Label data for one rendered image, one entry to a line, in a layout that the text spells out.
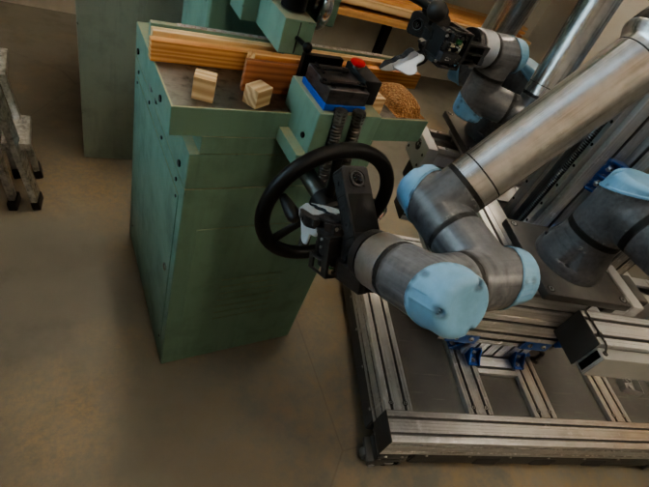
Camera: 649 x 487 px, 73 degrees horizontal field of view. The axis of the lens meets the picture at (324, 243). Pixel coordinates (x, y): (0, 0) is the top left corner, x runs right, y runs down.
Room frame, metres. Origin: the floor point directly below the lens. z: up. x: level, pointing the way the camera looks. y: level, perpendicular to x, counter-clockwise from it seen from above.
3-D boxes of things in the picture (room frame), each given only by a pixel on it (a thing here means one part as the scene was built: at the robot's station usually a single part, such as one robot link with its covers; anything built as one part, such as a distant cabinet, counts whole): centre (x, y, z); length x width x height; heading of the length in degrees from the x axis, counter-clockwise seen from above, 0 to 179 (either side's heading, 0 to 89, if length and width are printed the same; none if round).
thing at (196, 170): (1.02, 0.34, 0.76); 0.57 x 0.45 x 0.09; 43
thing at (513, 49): (1.08, -0.18, 1.08); 0.11 x 0.08 x 0.09; 133
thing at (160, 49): (0.97, 0.21, 0.92); 0.67 x 0.02 x 0.04; 133
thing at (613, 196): (0.85, -0.51, 0.98); 0.13 x 0.12 x 0.14; 40
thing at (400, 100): (1.06, -0.01, 0.92); 0.14 x 0.09 x 0.04; 43
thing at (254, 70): (0.87, 0.19, 0.93); 0.24 x 0.01 x 0.06; 133
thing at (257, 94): (0.76, 0.23, 0.92); 0.04 x 0.03 x 0.04; 163
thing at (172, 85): (0.88, 0.15, 0.87); 0.61 x 0.30 x 0.06; 133
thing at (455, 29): (0.97, -0.07, 1.09); 0.12 x 0.09 x 0.08; 133
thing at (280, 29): (0.94, 0.27, 0.99); 0.14 x 0.07 x 0.09; 43
